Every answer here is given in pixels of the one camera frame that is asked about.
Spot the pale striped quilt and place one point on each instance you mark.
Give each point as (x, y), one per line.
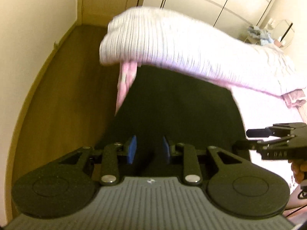
(179, 45)

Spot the black garment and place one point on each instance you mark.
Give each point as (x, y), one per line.
(179, 105)

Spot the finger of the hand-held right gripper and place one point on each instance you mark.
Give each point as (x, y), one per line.
(247, 145)
(259, 133)

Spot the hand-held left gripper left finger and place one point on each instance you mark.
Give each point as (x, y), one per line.
(132, 149)

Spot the person's right hand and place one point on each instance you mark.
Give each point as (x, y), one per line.
(299, 171)

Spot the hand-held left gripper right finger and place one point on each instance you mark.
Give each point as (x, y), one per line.
(166, 149)

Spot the cream wardrobe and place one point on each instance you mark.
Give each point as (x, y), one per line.
(203, 4)

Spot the mauve folded cloth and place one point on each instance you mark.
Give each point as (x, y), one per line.
(293, 99)

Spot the person's right forearm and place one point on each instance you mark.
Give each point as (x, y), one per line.
(298, 206)

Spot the wooden door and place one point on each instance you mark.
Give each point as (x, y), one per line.
(108, 2)

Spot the pink floral blanket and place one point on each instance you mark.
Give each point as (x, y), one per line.
(263, 110)

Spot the pale blue cloth pile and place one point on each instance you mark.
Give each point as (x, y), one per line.
(260, 34)

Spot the round mirror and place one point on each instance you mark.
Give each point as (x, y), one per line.
(283, 32)

